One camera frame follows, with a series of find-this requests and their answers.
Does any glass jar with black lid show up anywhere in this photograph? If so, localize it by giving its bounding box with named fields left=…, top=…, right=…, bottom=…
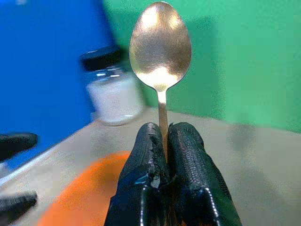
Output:
left=79, top=45, right=143, bottom=127

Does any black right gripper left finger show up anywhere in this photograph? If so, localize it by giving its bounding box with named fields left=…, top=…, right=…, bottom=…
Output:
left=104, top=122, right=170, bottom=226

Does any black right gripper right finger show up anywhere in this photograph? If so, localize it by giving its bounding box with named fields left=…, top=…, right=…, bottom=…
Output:
left=166, top=121, right=243, bottom=226

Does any silver metal spoon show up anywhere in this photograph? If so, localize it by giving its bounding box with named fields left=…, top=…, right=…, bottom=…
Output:
left=129, top=1, right=192, bottom=163

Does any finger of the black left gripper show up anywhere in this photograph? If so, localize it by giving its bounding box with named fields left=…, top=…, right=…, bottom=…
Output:
left=0, top=132, right=39, bottom=162
left=0, top=192, right=38, bottom=221

